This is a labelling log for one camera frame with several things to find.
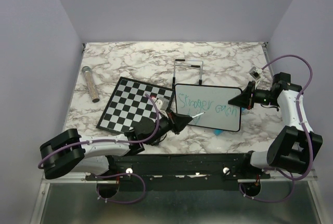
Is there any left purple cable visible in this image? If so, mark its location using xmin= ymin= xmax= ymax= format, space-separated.
xmin=38 ymin=93 xmax=146 ymax=204

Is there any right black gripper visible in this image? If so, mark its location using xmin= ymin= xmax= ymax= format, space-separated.
xmin=228 ymin=81 xmax=279 ymax=110

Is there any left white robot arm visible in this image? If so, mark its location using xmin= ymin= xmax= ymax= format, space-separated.
xmin=38 ymin=111 xmax=193 ymax=180

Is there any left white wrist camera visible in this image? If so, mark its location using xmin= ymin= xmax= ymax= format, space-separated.
xmin=155 ymin=97 xmax=170 ymax=111

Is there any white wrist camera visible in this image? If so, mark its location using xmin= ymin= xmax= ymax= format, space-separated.
xmin=249 ymin=67 xmax=263 ymax=82
xmin=155 ymin=97 xmax=170 ymax=111

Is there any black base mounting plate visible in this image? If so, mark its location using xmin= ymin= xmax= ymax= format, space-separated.
xmin=53 ymin=152 xmax=305 ymax=192

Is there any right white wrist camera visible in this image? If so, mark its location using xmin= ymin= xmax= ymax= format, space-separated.
xmin=249 ymin=67 xmax=263 ymax=82

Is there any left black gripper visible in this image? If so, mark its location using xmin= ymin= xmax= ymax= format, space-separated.
xmin=146 ymin=107 xmax=192 ymax=146

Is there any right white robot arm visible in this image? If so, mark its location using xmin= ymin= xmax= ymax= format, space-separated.
xmin=228 ymin=72 xmax=323 ymax=178

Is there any aluminium frame rail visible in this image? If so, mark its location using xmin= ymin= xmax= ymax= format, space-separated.
xmin=41 ymin=160 xmax=319 ymax=183

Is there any glittery silver tube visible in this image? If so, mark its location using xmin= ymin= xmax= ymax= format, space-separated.
xmin=82 ymin=66 xmax=100 ymax=103

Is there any wire whiteboard stand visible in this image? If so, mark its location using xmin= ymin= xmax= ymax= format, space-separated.
xmin=172 ymin=59 xmax=204 ymax=89

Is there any black and white chessboard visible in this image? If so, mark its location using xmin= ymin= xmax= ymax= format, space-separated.
xmin=96 ymin=77 xmax=173 ymax=134

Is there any blue cylindrical tube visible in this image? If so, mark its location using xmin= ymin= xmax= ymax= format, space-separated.
xmin=213 ymin=129 xmax=223 ymax=136

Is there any black framed whiteboard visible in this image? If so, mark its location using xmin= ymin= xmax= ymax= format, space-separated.
xmin=174 ymin=84 xmax=242 ymax=132

